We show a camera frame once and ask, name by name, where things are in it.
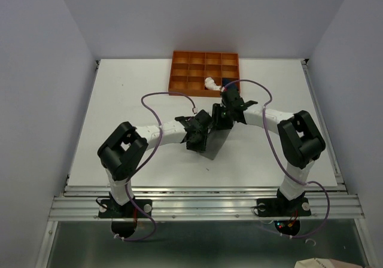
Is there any navy blue underwear white trim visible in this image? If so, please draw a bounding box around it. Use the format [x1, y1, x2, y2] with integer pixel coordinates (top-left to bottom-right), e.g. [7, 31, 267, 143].
[222, 78, 236, 87]

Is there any white pink grey underwear pile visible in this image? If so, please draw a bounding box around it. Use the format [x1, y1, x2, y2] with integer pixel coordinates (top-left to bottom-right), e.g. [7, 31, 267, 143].
[204, 77, 221, 91]

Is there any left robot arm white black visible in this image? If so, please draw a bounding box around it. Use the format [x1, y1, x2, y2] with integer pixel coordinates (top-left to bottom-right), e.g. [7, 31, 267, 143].
[97, 110, 213, 217]

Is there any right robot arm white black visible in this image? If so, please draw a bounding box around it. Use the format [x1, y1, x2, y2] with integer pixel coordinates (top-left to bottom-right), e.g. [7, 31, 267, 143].
[212, 89, 326, 214]

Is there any orange compartment tray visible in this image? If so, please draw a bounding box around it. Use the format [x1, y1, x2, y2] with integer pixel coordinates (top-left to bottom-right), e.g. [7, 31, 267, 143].
[168, 51, 240, 98]

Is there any white pink bag corner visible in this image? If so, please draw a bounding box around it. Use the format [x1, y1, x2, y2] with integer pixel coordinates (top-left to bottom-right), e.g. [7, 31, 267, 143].
[294, 258, 360, 268]

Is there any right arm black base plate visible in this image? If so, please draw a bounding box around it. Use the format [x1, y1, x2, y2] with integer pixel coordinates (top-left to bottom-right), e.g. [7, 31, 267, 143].
[254, 197, 312, 219]

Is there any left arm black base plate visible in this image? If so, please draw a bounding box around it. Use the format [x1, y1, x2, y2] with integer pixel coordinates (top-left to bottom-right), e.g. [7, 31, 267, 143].
[96, 198, 146, 220]

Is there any aluminium rail frame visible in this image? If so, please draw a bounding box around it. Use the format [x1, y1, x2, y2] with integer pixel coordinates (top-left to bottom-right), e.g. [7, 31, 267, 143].
[38, 59, 375, 267]

